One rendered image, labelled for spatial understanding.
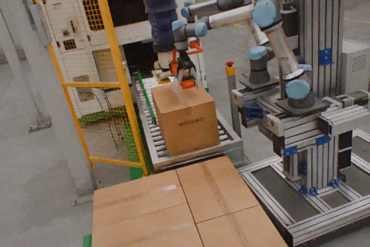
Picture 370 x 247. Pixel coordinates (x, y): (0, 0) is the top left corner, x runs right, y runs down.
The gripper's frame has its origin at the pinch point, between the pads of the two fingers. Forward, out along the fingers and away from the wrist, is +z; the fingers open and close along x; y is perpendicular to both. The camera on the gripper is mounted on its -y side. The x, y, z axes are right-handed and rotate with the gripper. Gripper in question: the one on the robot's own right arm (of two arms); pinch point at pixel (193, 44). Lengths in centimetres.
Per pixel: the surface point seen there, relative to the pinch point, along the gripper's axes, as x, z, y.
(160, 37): -32, -20, 38
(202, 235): -43, 69, 142
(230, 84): 24.5, 39.1, 12.0
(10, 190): -210, 123, -52
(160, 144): -48, 70, 28
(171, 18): -22, -31, 39
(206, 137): -15, 56, 60
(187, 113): -26, 33, 60
